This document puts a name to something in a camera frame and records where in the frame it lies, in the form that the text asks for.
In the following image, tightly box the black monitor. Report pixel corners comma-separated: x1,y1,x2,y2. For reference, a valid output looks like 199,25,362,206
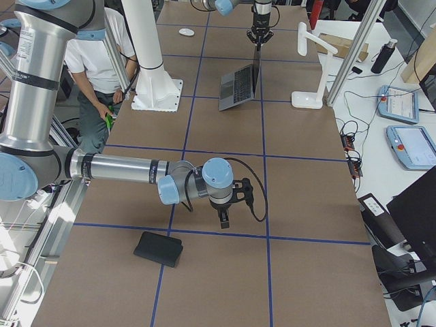
388,168,435,269

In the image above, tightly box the white desk lamp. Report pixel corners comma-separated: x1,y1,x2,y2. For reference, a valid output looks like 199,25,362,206
290,21,339,110

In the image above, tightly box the brown cardboard box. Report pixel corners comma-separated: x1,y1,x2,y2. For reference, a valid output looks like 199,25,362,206
319,33,369,62

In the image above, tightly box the white computer mouse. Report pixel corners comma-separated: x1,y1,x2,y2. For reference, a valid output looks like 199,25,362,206
178,28,195,37

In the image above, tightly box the black mouse pad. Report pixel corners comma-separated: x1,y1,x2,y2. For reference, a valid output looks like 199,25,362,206
134,232,183,268

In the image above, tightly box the black water bottle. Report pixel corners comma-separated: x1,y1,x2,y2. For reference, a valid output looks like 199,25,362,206
371,39,398,74

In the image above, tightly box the teach pendant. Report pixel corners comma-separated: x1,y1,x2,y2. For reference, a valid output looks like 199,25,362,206
377,84,419,124
386,125,435,170

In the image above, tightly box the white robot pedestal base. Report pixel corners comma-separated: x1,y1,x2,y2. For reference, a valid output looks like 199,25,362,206
122,0,183,112

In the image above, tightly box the upper teach pendant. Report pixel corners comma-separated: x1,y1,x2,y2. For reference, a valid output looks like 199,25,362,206
377,84,419,124

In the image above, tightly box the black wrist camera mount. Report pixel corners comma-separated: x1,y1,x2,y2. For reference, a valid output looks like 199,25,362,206
230,178,254,209

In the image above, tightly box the person in white shirt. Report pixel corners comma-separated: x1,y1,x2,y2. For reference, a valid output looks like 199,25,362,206
63,7,138,153

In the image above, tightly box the grey laptop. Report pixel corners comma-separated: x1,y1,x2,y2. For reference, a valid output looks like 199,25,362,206
219,48,261,111

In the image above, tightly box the lower teach pendant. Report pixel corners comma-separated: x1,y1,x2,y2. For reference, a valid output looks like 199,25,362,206
386,125,435,170

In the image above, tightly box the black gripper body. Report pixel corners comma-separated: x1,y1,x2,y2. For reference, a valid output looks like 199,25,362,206
209,200,232,212
251,12,270,33

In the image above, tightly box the aluminium frame post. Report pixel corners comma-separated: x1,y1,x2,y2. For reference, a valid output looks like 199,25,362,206
326,0,386,107

